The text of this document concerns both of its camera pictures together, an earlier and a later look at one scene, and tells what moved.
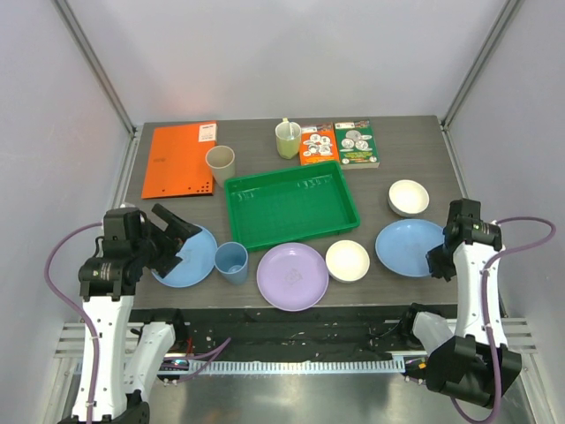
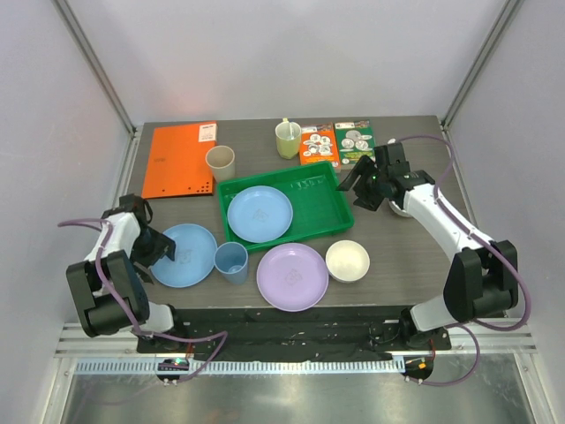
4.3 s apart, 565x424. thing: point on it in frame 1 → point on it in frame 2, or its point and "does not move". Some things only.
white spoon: x=291 y=128 does not move
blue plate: x=402 y=246 → x=259 y=214
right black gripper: x=440 y=263 → x=366 y=185
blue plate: x=199 y=257 does not move
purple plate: x=292 y=276 does not move
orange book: x=318 y=145 does not move
